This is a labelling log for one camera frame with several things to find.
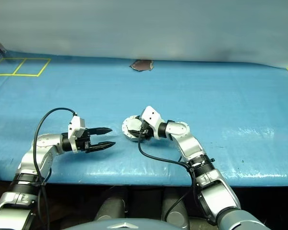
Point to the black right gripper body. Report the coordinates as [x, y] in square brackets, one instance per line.
[145, 133]

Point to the blue-grey robot torso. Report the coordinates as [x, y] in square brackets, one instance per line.
[124, 225]

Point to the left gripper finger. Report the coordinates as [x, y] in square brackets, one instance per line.
[99, 146]
[99, 131]

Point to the grey rounded cylinder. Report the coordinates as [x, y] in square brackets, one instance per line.
[175, 206]
[110, 208]

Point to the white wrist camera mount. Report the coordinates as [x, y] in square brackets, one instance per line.
[76, 124]
[152, 117]

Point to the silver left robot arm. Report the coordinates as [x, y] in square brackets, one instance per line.
[45, 143]

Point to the blue plastic table cover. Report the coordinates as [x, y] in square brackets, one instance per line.
[206, 95]

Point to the brown tear in cover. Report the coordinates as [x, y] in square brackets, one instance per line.
[141, 65]

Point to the yellow tape double rectangle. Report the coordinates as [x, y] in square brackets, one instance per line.
[36, 59]

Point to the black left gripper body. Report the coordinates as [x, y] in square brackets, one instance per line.
[83, 141]

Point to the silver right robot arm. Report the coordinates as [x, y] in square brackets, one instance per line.
[187, 148]

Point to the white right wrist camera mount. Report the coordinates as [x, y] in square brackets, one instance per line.
[152, 117]

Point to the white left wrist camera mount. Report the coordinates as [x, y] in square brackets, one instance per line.
[76, 124]

